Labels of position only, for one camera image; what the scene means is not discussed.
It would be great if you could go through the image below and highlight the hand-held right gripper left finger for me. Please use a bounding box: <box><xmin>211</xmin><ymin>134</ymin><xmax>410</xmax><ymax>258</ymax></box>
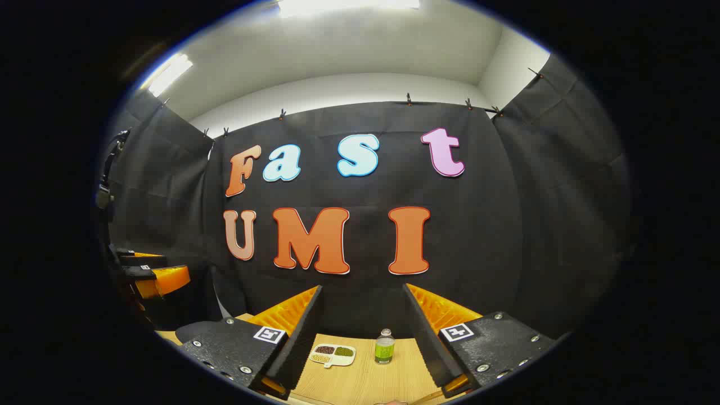
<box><xmin>179</xmin><ymin>285</ymin><xmax>324</xmax><ymax>401</ymax></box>

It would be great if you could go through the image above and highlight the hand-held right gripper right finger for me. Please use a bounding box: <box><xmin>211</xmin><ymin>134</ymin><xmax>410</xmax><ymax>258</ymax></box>
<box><xmin>402</xmin><ymin>283</ymin><xmax>557</xmax><ymax>400</ymax></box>

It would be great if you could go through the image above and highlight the white divided dish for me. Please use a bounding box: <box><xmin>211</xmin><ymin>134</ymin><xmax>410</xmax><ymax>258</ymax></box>
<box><xmin>309</xmin><ymin>344</ymin><xmax>357</xmax><ymax>369</ymax></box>

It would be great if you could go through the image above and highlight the green drink bottle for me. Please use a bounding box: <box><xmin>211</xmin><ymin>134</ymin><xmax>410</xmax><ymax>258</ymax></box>
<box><xmin>375</xmin><ymin>329</ymin><xmax>395</xmax><ymax>366</ymax></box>

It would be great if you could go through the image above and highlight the black backdrop cloth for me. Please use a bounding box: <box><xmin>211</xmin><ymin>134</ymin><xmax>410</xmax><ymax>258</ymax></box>
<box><xmin>98</xmin><ymin>53</ymin><xmax>633</xmax><ymax>344</ymax></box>

